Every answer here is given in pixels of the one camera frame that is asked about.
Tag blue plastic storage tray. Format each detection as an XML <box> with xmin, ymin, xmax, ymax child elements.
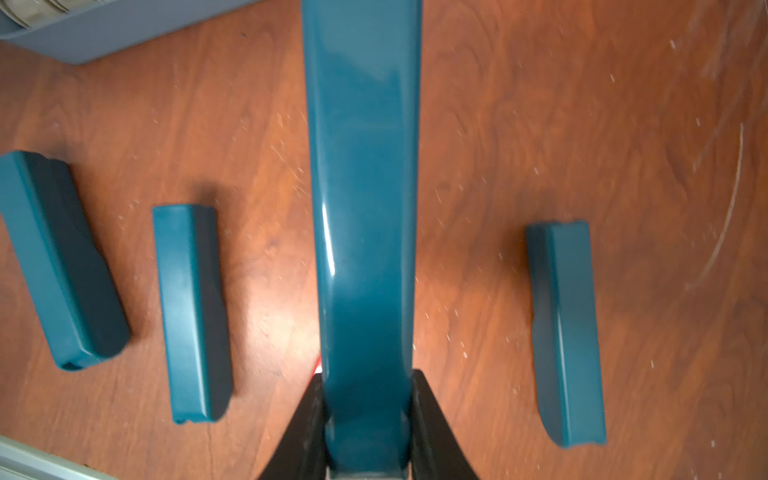
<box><xmin>1</xmin><ymin>0</ymin><xmax>251</xmax><ymax>65</ymax></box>

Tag teal pliers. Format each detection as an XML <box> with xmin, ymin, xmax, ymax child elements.
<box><xmin>301</xmin><ymin>1</ymin><xmax>422</xmax><ymax>478</ymax></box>
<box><xmin>1</xmin><ymin>151</ymin><xmax>131</xmax><ymax>372</ymax></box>
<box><xmin>152</xmin><ymin>204</ymin><xmax>234</xmax><ymax>424</ymax></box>
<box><xmin>525</xmin><ymin>221</ymin><xmax>606</xmax><ymax>448</ymax></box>

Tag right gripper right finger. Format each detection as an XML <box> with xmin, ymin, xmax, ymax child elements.
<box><xmin>410</xmin><ymin>369</ymin><xmax>479</xmax><ymax>480</ymax></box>

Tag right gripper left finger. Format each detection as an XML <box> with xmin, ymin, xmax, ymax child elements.
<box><xmin>258</xmin><ymin>373</ymin><xmax>328</xmax><ymax>480</ymax></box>

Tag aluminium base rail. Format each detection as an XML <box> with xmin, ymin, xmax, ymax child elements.
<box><xmin>1</xmin><ymin>436</ymin><xmax>115</xmax><ymax>480</ymax></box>

